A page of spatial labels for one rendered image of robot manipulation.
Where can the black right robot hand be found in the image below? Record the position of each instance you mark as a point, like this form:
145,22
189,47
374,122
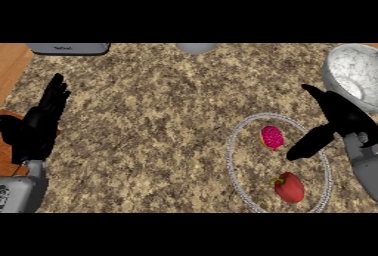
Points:
340,116

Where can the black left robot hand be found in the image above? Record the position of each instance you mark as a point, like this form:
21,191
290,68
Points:
34,126

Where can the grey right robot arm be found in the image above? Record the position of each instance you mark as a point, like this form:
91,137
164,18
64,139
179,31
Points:
364,160

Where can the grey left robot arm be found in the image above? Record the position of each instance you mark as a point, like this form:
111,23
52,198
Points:
23,186

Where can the white marble bowl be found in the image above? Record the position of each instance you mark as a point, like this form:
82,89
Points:
355,75

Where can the pink frosted cupcake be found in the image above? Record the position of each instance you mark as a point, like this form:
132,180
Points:
272,137

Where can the round speckled placemat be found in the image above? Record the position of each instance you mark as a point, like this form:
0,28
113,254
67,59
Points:
256,160

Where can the red bell pepper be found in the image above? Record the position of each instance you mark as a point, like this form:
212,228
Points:
288,187

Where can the grey flat appliance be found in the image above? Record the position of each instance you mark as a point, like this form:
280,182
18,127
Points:
68,48

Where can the pale grey rounded object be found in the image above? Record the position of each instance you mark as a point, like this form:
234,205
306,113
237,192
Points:
195,48

